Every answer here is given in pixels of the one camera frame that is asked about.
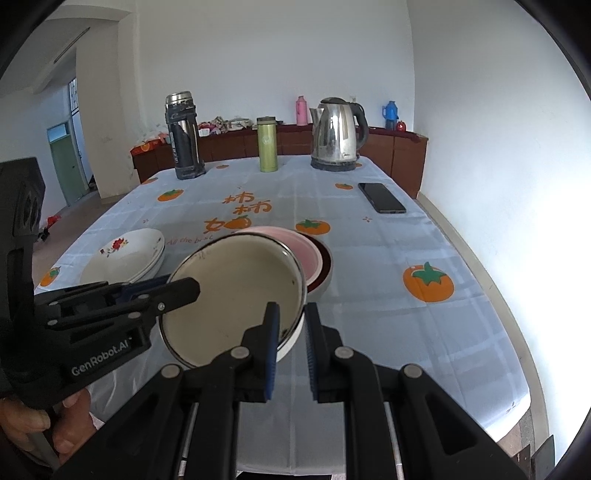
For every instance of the cream enamel bowl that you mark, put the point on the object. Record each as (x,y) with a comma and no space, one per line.
(237,275)

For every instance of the pink plastic bowl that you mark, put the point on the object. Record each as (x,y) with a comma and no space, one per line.
(306,253)

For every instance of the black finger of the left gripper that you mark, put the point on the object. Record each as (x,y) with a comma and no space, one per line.
(171,295)
(138,283)

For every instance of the stainless electric kettle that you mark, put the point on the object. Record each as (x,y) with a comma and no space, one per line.
(339,131)

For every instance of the blue thermos jug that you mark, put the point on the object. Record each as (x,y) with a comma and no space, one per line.
(390,115)

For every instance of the green tumbler bottle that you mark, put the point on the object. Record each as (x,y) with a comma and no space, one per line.
(266,138)

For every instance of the green door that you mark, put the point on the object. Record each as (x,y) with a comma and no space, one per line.
(66,162)

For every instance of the stainless steel bowl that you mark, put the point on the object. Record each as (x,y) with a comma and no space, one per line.
(321,284)

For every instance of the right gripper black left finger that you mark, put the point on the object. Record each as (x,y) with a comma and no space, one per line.
(184,422)

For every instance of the black smartphone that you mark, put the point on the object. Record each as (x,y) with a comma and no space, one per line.
(382,199)

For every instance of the persimmon print tablecloth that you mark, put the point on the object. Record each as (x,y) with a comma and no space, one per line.
(400,292)

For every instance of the large dark thermos flask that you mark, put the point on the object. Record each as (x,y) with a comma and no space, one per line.
(181,121)

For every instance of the pink thermos bottle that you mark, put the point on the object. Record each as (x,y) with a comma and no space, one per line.
(301,111)

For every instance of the dark wooden sideboard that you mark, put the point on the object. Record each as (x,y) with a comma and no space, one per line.
(401,155)

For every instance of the person's left hand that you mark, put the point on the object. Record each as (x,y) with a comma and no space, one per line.
(73,429)

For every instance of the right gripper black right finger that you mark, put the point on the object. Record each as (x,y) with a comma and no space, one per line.
(399,423)

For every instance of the red flower white plate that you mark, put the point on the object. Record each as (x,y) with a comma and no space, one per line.
(131,257)

